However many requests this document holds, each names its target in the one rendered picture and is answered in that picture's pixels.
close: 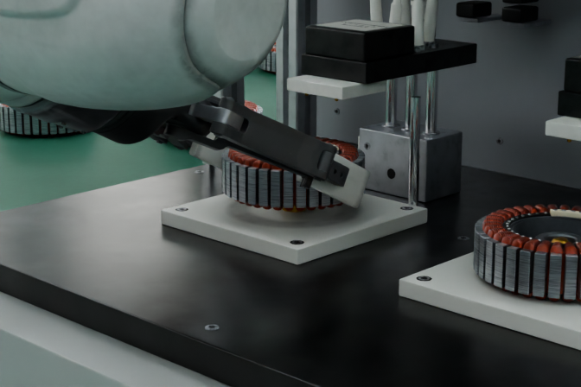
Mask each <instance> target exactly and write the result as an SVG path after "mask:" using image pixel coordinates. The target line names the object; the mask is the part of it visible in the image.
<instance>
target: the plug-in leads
mask: <svg viewBox="0 0 581 387"><path fill-rule="evenodd" d="M411 6H412V17H411V9H410V0H393V2H392V3H391V11H390V19H389V22H390V23H398V24H406V25H412V26H414V28H415V29H414V47H415V48H421V51H425V47H429V43H431V42H435V43H436V41H434V39H435V37H436V22H437V7H438V0H411ZM370 15H371V21H376V22H383V17H382V7H381V0H370Z"/></svg>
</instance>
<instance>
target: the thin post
mask: <svg viewBox="0 0 581 387"><path fill-rule="evenodd" d="M420 113H421V97H420V96H411V122H410V160H409V197H408V205H409V206H418V182H419V147H420Z"/></svg>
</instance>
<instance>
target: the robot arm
mask: <svg viewBox="0 0 581 387"><path fill-rule="evenodd" d="M286 2H287V0H0V103H1V104H4V105H7V106H9V107H10V108H11V109H13V110H15V111H19V112H21V113H23V114H28V115H30V116H32V117H36V118H38V119H40V120H41V121H44V122H47V123H53V124H57V125H59V128H61V129H63V127H65V128H68V129H71V130H77V131H81V133H82V134H86V133H88V132H91V131H92V132H94V133H96V134H99V135H101V136H103V137H105V138H108V139H110V140H112V141H114V142H115V143H122V144H133V143H139V142H141V141H143V140H145V139H146V138H148V137H150V138H152V139H154V140H156V142H157V143H160V144H162V143H166V144H167V142H168V141H170V142H171V143H172V144H173V145H175V147H177V148H178V149H180V150H183V149H185V150H188V146H190V147H191V148H190V151H189V154H190V155H192V156H194V157H196V158H198V159H200V160H202V161H204V162H206V163H208V164H211V165H213V166H215V167H217V168H219V169H221V170H222V160H221V156H222V153H223V152H224V151H225V150H226V149H233V150H235V151H238V152H240V153H242V154H245V155H249V156H250V157H253V158H256V159H258V160H260V161H262V162H266V163H269V164H271V165H273V166H276V167H278V168H282V169H284V170H287V171H289V172H292V173H293V174H297V181H300V182H301V184H300V187H302V188H306V189H310V188H311V187H312V188H314V189H315V190H317V191H319V192H321V193H323V194H326V195H328V196H329V197H332V198H334V199H336V200H339V201H340V202H342V203H344V204H346V205H348V206H351V207H353V208H357V207H359V205H360V203H361V199H362V196H363V194H364V191H365V188H366V185H367V181H368V179H369V176H370V172H369V171H368V170H366V169H364V168H362V167H360V166H358V165H357V164H355V163H353V162H351V161H349V160H347V159H345V158H344V157H342V156H340V155H337V154H336V151H337V147H336V146H333V144H331V143H325V142H323V141H321V140H318V139H316V138H314V137H313V136H309V135H307V134H305V133H303V132H301V131H299V130H295V129H293V128H291V127H290V126H287V125H285V124H282V123H280V122H278V121H276V120H274V119H271V118H269V117H267V116H264V115H262V114H260V113H258V112H256V111H253V110H251V109H249V108H247V107H246V106H244V105H242V104H240V103H238V102H237V101H235V100H234V98H230V97H221V98H217V97H215V96H213V95H215V93H217V92H218V91H220V90H222V89H224V88H226V87H228V86H230V85H232V84H234V83H236V82H237V81H239V80H240V79H242V78H243V77H245V76H246V75H247V74H249V73H251V72H252V71H254V70H255V69H256V68H257V67H259V66H260V65H261V63H262V62H263V61H264V60H265V58H266V57H267V55H268V54H269V53H270V52H271V49H272V47H273V45H274V44H275V42H276V40H277V38H278V36H279V33H280V31H281V28H282V26H283V23H284V16H285V11H286ZM214 106H215V107H214Z"/></svg>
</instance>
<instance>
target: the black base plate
mask: <svg viewBox="0 0 581 387"><path fill-rule="evenodd" d="M221 194H224V193H223V192H222V170H221V169H219V168H217V167H215V166H213V165H207V164H205V165H200V166H197V167H193V168H186V169H183V170H178V171H175V172H171V173H167V174H160V175H156V176H152V177H149V178H144V179H141V180H137V181H130V182H126V183H122V184H118V185H115V186H110V187H104V188H100V189H96V190H92V191H88V192H84V193H77V194H74V195H70V196H66V197H62V198H59V199H54V200H48V201H43V202H40V203H36V204H32V205H28V206H21V207H18V208H14V209H9V210H6V211H2V212H0V291H1V292H3V293H5V294H7V295H11V296H13V297H15V298H17V299H19V300H22V301H25V302H27V303H29V304H32V305H34V306H37V307H38V308H42V309H44V310H47V311H49V312H51V313H53V314H57V315H59V316H61V317H63V318H66V319H68V320H71V321H73V322H76V323H78V324H81V325H82V326H84V327H88V328H91V329H92V330H95V331H97V332H99V333H102V334H105V335H107V336H110V337H112V338H114V339H117V340H120V341H122V342H124V343H126V344H128V345H131V346H135V347H136V348H139V349H141V350H143V351H146V352H149V353H151V354H153V355H156V356H158V357H160V358H164V359H166V360H168V361H170V362H172V363H175V364H177V365H180V366H182V367H185V368H187V369H190V370H191V371H195V372H197V373H200V374H201V375H204V376H206V377H210V378H212V379H214V380H216V381H219V382H221V383H223V384H226V385H229V386H231V387H581V351H580V350H578V349H575V348H572V347H569V346H564V345H560V344H558V343H555V342H551V341H549V340H546V339H541V338H538V337H534V336H532V335H529V334H526V333H521V332H518V331H515V330H512V329H509V328H505V327H501V326H497V325H495V324H492V323H489V322H486V321H483V320H478V319H475V318H472V317H469V316H466V315H463V314H458V313H455V312H452V311H449V310H446V309H443V308H438V307H435V306H432V305H429V304H426V303H423V302H420V301H414V300H412V299H409V298H406V297H403V296H400V295H399V279H401V278H404V277H406V276H410V275H412V274H415V273H418V272H419V271H422V270H427V269H429V268H431V267H434V266H436V265H439V264H441V263H445V262H448V261H450V260H452V259H455V258H458V257H461V256H464V255H466V254H469V253H471V252H474V239H475V224H476V223H477V221H478V220H479V219H482V218H483V217H484V216H487V215H489V214H491V213H493V212H496V211H497V210H500V209H503V210H504V209H505V208H506V207H512V208H513V207H514V206H525V205H532V206H536V205H538V204H543V205H544V206H545V207H547V206H548V205H550V204H555V205H556V206H557V207H558V209H559V207H560V206H561V205H568V206H569V207H570V208H571V209H572V208H573V207H574V206H581V190H579V189H575V188H570V187H562V186H558V185H554V184H550V183H545V182H541V181H533V180H528V179H524V178H520V177H515V176H512V175H507V174H499V173H495V172H490V171H486V170H481V169H477V168H469V167H465V166H461V191H460V192H458V193H454V194H451V195H447V196H444V197H442V198H439V199H435V200H431V201H428V202H422V201H419V202H418V206H420V207H423V208H427V222H426V223H424V224H422V225H417V226H414V227H412V228H408V229H405V230H403V231H400V232H395V233H393V234H390V235H387V236H385V237H382V238H377V239H375V240H372V241H369V242H366V243H364V244H359V245H356V246H354V247H351V248H347V249H345V250H342V251H337V252H335V253H332V254H329V255H327V256H324V257H319V258H317V259H314V260H311V261H308V262H306V263H301V264H294V263H289V262H286V261H283V260H280V259H277V258H274V257H269V256H266V255H263V254H260V253H257V252H254V251H249V250H246V249H243V248H240V247H237V246H234V245H231V244H226V243H223V242H220V241H217V240H214V239H211V238H206V237H203V236H200V235H197V234H194V233H191V232H186V231H183V230H180V229H177V228H175V227H171V226H168V225H163V224H162V221H161V210H163V209H166V208H170V207H173V206H179V205H183V204H187V203H190V202H193V201H197V200H203V199H206V198H210V197H214V196H217V195H221Z"/></svg>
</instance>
